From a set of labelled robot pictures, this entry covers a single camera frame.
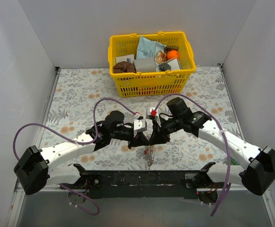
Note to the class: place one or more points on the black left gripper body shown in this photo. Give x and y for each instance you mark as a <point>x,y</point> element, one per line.
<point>133,137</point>

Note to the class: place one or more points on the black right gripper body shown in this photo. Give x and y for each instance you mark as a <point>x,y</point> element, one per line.
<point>158,133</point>

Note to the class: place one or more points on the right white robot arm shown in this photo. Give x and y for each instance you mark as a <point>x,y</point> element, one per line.
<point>256,166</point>

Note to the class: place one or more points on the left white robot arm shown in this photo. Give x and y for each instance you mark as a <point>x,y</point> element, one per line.
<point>39,167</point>

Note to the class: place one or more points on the floral patterned table mat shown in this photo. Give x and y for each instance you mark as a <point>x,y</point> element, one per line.
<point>81,92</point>

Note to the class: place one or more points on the white packet with black item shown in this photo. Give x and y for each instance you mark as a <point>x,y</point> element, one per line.
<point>171,65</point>

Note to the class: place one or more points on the yellow plastic basket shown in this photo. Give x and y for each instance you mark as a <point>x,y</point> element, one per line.
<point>151,83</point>

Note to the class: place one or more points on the clear wrapped pastry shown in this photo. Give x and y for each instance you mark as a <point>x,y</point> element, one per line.
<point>160,57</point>

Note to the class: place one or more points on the orange fruit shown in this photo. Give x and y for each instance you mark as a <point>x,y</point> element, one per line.
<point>172,54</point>

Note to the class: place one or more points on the grey box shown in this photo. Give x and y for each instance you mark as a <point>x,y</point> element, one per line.
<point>145,65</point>

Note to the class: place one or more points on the green blue box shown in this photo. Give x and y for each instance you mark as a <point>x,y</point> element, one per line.
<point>234,162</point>

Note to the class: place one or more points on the white box in basket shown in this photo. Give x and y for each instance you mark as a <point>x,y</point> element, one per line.
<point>127,58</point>

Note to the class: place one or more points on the light blue snack bag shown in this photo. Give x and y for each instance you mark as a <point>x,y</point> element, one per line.
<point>147,48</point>

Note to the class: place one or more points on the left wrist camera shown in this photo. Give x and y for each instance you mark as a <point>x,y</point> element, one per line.
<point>139,126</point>

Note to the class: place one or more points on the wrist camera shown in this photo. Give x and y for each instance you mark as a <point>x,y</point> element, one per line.
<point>153,115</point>
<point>139,126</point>

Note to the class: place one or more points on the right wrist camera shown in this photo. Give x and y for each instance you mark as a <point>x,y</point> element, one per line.
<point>153,115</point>

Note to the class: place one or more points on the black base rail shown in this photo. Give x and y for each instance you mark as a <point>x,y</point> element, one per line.
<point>145,184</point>

